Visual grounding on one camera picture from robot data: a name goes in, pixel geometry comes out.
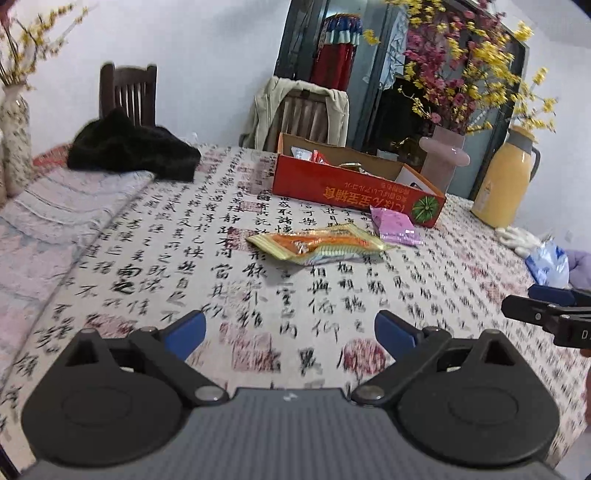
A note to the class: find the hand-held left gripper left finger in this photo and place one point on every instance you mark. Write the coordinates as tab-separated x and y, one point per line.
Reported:
184	332

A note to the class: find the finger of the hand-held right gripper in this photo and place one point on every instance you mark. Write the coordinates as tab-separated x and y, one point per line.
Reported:
549	293
526	309

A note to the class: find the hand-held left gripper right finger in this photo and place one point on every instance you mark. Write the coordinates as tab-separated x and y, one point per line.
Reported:
395	332

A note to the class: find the orange snack packet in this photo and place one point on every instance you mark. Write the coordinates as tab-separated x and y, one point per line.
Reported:
318	244

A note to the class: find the red cardboard box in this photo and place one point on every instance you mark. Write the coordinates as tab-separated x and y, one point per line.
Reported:
341	189

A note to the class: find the blue plastic bag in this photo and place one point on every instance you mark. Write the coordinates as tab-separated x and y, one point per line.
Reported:
549	265

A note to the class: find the pale purple cloth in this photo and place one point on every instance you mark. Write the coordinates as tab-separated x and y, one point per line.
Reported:
582	270

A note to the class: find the white cotton gloves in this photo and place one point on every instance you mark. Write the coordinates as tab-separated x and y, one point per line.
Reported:
517	240

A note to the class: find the calligraphy printed tablecloth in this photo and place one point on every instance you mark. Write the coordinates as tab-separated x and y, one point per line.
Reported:
207	230

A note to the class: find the pink snack packet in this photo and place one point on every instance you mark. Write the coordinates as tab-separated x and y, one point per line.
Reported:
397	226

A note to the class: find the yellow thermos jug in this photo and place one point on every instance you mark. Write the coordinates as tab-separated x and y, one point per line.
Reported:
503	184

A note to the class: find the pale striped woven cloth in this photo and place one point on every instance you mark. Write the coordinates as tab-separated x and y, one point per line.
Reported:
55	217

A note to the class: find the pink glass vase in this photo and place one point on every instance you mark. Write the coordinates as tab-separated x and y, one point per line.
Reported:
441	157

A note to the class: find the red chips bag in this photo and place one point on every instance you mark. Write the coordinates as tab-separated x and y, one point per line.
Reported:
320	158

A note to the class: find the black fuzzy cloth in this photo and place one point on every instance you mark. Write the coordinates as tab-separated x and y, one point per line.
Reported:
129	147

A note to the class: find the white snack packet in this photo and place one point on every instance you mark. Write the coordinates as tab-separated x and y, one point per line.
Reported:
301	153

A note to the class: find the red patterned cloth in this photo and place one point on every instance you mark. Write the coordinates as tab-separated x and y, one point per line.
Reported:
51	157

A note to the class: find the beige jacket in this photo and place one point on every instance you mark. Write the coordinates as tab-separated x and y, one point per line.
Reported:
268	115

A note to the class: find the brown wooden chair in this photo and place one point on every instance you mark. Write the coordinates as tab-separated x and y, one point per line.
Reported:
302	113

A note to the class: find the pink and yellow flower branches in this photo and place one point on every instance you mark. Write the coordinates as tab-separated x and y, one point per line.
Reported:
443	78

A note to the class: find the dark wooden chair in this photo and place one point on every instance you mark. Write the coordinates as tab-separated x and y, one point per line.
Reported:
129	92

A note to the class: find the floral ceramic vase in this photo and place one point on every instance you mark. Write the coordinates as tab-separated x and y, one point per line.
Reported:
14	138

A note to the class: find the red hanging garment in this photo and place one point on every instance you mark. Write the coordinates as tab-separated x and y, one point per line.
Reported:
330	64

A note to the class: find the yellow flower twigs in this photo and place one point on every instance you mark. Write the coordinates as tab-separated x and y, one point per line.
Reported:
27	37

